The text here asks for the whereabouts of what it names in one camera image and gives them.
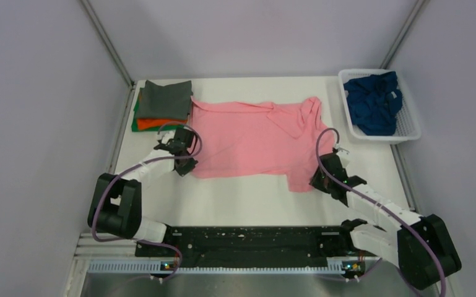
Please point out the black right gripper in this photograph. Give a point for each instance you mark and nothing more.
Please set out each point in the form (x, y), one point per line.
(316, 183)

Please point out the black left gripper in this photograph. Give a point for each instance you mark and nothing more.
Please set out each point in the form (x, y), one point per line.
(182, 171)

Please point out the pink t shirt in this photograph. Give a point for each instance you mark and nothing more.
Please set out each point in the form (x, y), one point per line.
(243, 139)

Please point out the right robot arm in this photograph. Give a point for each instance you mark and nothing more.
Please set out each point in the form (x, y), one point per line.
(420, 247)

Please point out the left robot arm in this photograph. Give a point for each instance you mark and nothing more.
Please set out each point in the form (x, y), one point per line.
(116, 209)

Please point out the orange folded t shirt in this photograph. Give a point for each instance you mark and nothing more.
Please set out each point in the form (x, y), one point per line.
(141, 125)

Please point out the grey folded t shirt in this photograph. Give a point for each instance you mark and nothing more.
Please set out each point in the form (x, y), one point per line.
(171, 101)

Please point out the green folded t shirt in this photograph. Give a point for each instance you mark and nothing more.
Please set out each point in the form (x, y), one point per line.
(145, 112)

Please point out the blue t shirt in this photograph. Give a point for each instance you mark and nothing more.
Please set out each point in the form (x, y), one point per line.
(374, 102)

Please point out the white plastic basket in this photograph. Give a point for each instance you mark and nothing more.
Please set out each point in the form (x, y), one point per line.
(407, 126)

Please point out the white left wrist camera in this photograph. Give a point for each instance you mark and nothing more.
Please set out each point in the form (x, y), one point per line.
(164, 143)

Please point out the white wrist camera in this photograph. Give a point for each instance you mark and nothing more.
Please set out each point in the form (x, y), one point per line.
(344, 156)
(164, 143)

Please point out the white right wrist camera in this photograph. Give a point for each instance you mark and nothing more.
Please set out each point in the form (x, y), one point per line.
(344, 156)

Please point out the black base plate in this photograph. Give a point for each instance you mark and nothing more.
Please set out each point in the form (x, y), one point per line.
(254, 246)

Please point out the white cable duct rail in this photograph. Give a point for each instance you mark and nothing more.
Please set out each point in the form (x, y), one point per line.
(157, 267)

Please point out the left aluminium frame post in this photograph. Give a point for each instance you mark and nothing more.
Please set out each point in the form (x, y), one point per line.
(106, 41)

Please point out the aluminium frame post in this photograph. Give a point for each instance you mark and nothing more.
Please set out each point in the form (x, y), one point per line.
(106, 41)
(406, 28)

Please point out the right aluminium frame post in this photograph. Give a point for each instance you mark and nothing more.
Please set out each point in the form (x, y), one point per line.
(406, 28)

